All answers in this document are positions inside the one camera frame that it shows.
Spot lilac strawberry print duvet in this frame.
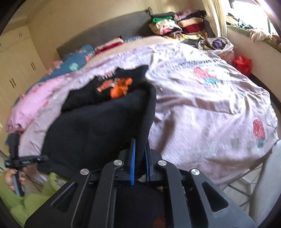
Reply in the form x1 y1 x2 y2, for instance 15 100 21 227
19 43 278 184

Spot red patterned pillow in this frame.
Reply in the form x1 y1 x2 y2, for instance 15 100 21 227
94 38 124 55

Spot cream curtain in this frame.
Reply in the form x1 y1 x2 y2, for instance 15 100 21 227
202 0 227 38

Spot cream wardrobe with handles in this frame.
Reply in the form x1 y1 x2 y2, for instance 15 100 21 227
1 26 46 156

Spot red plastic bag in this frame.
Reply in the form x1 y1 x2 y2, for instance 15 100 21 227
232 55 252 76

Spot window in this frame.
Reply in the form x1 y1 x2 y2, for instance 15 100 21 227
226 1 278 35

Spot pile of folded clothes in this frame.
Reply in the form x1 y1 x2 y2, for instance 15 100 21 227
149 9 215 48

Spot person's left hand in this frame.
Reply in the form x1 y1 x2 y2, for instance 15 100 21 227
4 169 26 191

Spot floral bag with purple cloth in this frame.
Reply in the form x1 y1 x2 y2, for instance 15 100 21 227
198 37 235 65

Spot teal floral pillow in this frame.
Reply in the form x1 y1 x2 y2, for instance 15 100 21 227
26 45 95 93

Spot pink quilt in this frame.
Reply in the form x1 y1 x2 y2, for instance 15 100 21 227
6 75 72 134

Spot clothes on window sill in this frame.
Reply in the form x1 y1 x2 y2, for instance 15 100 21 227
226 14 280 49

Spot black sweatshirt with orange cuffs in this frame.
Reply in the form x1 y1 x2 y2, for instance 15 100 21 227
37 65 156 179

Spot grey padded headboard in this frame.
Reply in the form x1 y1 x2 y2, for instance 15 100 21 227
56 7 153 58

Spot green sleeve forearm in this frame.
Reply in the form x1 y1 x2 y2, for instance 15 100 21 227
1 169 66 227

